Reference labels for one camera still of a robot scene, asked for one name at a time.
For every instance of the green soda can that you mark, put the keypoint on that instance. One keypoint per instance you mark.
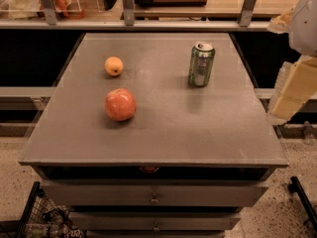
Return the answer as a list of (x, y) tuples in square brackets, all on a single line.
[(202, 57)]

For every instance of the grey drawer cabinet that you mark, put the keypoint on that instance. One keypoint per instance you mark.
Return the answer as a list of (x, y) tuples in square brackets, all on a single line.
[(184, 166)]

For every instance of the clear plastic box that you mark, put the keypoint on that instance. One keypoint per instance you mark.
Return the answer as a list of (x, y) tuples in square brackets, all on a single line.
[(27, 9)]

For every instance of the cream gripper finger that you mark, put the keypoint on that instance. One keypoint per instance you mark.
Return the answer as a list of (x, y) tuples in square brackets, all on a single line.
[(296, 83), (281, 23)]

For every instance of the black wire basket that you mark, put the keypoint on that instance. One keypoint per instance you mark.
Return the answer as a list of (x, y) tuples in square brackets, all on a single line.
[(41, 218)]

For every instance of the black metal frame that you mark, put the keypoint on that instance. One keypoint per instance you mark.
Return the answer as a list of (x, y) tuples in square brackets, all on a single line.
[(296, 187)]

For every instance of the red apple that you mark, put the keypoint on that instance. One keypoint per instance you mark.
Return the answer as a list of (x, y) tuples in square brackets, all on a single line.
[(120, 104)]

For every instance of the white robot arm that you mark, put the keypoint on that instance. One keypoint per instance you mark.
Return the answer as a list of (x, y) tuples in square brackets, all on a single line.
[(303, 28)]

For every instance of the small orange fruit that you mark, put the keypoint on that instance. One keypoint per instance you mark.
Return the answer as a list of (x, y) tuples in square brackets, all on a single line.
[(113, 66)]

